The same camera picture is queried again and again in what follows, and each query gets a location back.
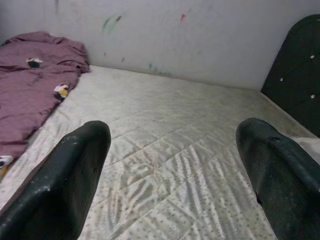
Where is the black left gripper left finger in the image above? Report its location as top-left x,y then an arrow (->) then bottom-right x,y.
0,120 -> 112,240

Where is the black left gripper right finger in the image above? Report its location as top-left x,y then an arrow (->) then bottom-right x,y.
235,117 -> 320,240

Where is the purple cartoon print blanket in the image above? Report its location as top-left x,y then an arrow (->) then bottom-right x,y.
0,31 -> 91,181

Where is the black tufted headboard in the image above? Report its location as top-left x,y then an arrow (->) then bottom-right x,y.
260,14 -> 320,138

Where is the white quilted mattress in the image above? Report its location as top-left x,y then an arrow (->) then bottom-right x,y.
0,65 -> 320,240

